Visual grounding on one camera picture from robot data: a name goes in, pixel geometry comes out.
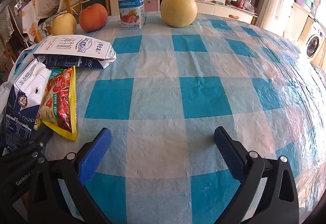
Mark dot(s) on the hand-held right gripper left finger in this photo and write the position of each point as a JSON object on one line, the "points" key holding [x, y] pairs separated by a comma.
{"points": [[95, 156]]}

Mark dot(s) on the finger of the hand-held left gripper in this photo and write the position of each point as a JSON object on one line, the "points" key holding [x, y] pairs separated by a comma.
{"points": [[38, 141]]}

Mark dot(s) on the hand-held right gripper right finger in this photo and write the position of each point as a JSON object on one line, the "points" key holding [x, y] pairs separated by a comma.
{"points": [[229, 154]]}

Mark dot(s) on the red and yellow snack packet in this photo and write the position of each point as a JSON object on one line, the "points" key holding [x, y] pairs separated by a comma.
{"points": [[59, 106]]}

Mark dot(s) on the white and navy milk carton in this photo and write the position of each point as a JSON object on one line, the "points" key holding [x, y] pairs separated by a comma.
{"points": [[28, 86], [73, 48]]}

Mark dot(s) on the blue checked tablecloth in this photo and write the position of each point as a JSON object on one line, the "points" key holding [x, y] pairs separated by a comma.
{"points": [[165, 91]]}

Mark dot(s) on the yellow pear with stem dimple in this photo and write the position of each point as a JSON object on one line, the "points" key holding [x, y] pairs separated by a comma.
{"points": [[63, 25]]}

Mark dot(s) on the orange print table cover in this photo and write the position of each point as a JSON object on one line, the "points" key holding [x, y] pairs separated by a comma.
{"points": [[28, 17]]}

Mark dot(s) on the red apple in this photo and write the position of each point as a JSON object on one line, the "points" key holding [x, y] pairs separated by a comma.
{"points": [[93, 19]]}

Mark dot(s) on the white washing machine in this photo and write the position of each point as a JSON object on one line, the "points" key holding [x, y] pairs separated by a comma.
{"points": [[314, 43]]}

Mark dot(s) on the white tv cabinet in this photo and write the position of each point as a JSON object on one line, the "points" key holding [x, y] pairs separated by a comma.
{"points": [[224, 8]]}

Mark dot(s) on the round yellow pear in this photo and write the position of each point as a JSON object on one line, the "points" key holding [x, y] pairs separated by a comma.
{"points": [[178, 10]]}

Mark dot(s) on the pink metal case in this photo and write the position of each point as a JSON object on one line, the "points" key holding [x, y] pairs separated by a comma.
{"points": [[151, 3]]}

